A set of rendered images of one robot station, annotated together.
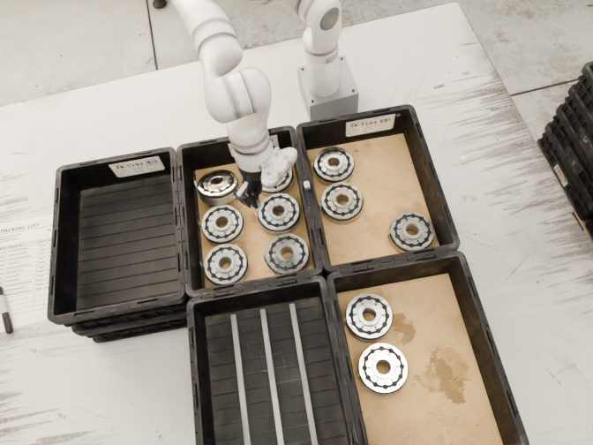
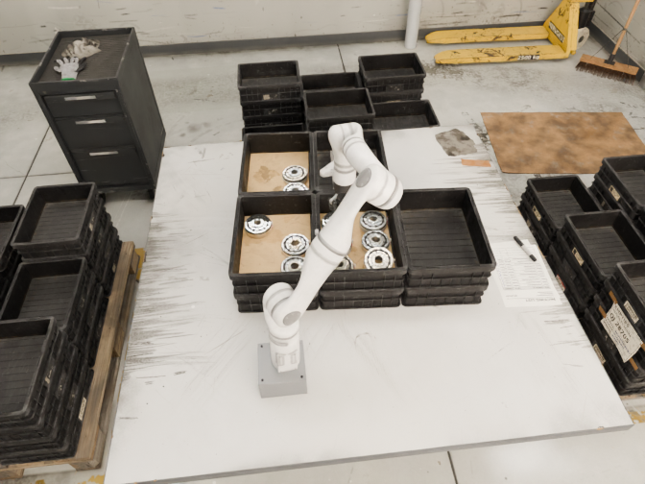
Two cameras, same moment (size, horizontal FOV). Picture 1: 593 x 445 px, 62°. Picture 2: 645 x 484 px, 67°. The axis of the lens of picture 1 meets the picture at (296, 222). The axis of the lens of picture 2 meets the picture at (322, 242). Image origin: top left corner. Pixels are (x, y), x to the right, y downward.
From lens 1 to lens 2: 1.78 m
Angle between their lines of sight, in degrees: 68
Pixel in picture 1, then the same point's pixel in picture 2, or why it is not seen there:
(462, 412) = (263, 162)
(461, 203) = (211, 276)
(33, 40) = not seen: outside the picture
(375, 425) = (303, 162)
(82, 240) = (472, 250)
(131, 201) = not seen: hidden behind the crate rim
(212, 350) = not seen: hidden behind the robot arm
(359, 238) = (289, 230)
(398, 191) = (255, 253)
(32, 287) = (512, 260)
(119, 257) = (443, 238)
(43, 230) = (519, 295)
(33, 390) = (488, 212)
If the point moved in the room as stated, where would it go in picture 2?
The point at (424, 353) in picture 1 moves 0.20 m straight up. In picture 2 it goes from (272, 181) to (267, 143)
